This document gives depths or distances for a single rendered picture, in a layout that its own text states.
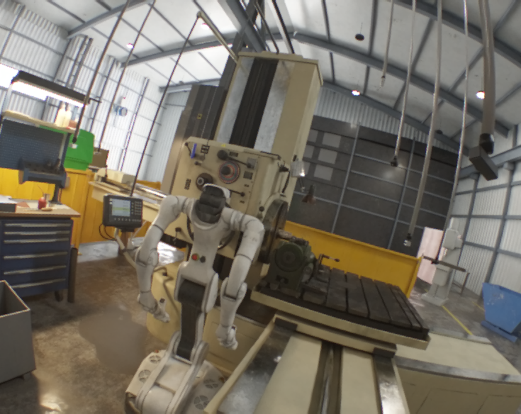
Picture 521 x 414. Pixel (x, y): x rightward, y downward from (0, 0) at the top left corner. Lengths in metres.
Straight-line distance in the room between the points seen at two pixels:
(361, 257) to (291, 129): 2.44
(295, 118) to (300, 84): 0.37
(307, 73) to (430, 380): 3.03
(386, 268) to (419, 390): 2.44
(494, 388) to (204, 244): 2.68
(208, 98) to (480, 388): 3.94
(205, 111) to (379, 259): 3.24
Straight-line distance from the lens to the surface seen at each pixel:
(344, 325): 1.92
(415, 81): 12.40
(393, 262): 4.49
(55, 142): 3.11
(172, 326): 2.63
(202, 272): 1.40
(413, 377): 2.45
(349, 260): 4.40
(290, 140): 2.71
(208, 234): 1.31
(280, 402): 1.36
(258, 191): 2.02
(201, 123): 3.12
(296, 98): 2.85
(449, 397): 2.71
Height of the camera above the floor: 1.59
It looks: 3 degrees down
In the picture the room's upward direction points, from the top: 15 degrees clockwise
